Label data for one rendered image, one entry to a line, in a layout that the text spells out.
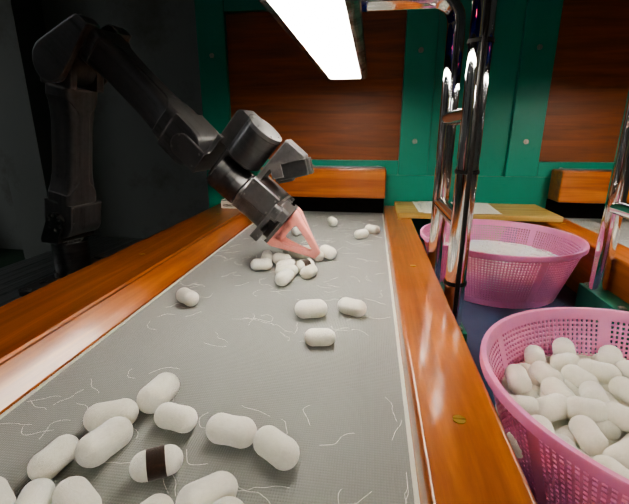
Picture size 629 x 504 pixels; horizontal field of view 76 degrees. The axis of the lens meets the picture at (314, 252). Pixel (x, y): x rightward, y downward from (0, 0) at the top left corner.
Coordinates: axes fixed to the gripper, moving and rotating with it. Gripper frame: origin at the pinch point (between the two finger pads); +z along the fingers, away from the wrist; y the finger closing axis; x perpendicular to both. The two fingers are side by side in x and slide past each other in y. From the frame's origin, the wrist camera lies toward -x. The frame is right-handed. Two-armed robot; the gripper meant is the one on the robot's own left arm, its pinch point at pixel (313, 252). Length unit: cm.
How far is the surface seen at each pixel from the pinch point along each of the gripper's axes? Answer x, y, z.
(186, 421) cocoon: 2.8, -39.2, -2.3
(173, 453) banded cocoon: 2.1, -42.4, -2.1
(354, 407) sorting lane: -3.6, -34.6, 7.0
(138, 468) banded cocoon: 3.4, -43.5, -3.2
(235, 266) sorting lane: 9.3, -3.1, -7.8
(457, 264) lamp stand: -15.0, -14.9, 11.7
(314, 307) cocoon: -1.6, -20.3, 2.2
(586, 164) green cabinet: -46, 41, 36
